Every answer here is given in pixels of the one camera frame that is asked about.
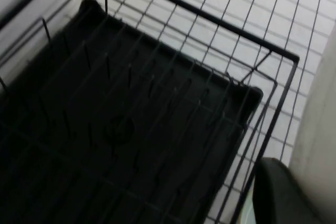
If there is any white black-grid tablecloth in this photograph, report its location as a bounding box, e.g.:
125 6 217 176
106 0 336 222

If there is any white round plate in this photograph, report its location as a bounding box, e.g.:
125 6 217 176
288 23 336 224

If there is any black plastic drip tray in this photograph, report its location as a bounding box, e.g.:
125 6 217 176
0 0 264 224

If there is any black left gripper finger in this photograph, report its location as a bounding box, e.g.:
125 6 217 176
253 156 328 224

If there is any black wire dish rack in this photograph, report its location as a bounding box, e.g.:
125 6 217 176
0 0 300 224

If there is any pale green round plate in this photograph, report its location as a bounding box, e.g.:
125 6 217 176
243 196 256 224

